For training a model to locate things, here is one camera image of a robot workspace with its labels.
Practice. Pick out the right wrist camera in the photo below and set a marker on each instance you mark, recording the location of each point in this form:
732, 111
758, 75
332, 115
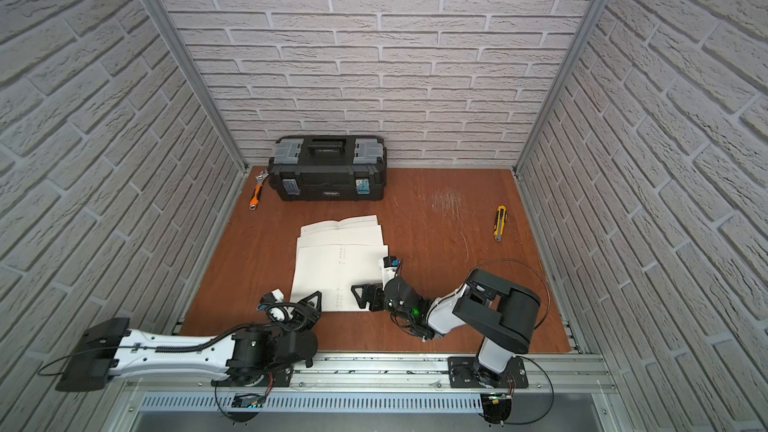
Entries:
391, 263

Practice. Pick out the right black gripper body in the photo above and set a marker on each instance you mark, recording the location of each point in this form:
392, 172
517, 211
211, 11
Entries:
393, 313

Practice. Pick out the orange handled adjustable wrench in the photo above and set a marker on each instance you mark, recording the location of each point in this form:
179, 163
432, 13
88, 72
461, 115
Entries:
255, 199

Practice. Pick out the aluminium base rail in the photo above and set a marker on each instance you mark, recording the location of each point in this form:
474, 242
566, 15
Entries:
385, 392

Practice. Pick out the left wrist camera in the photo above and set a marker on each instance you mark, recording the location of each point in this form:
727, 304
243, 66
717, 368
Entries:
274, 297

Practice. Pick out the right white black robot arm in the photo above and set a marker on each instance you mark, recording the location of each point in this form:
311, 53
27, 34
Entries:
503, 312

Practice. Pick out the large white lined notebook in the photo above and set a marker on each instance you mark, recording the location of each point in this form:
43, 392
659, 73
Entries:
333, 270

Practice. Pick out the yellow black utility knife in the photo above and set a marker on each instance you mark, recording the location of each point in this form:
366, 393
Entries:
501, 218

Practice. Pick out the black plastic toolbox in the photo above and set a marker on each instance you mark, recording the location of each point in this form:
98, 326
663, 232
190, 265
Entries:
329, 168

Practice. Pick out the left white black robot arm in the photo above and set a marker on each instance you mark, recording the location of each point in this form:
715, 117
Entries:
246, 355

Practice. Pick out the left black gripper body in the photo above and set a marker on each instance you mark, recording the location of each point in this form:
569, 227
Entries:
303, 312

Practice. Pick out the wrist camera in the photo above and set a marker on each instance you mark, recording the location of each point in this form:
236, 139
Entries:
391, 263
274, 297

